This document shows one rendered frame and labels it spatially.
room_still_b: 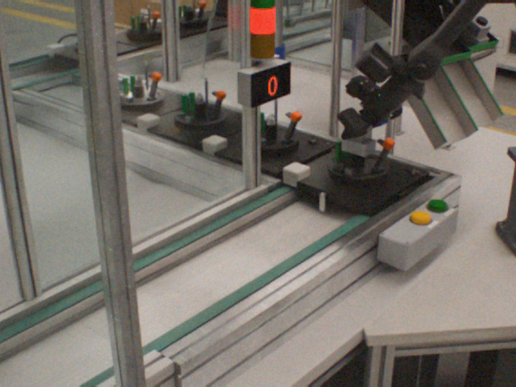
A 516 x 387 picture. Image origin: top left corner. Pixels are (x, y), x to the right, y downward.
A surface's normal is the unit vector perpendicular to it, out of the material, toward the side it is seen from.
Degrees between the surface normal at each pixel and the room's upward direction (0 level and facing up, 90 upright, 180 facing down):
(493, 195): 0
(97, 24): 90
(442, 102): 45
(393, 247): 90
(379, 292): 0
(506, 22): 90
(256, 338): 90
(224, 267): 0
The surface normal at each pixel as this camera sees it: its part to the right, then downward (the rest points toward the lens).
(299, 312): 0.75, 0.29
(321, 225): 0.00, -0.90
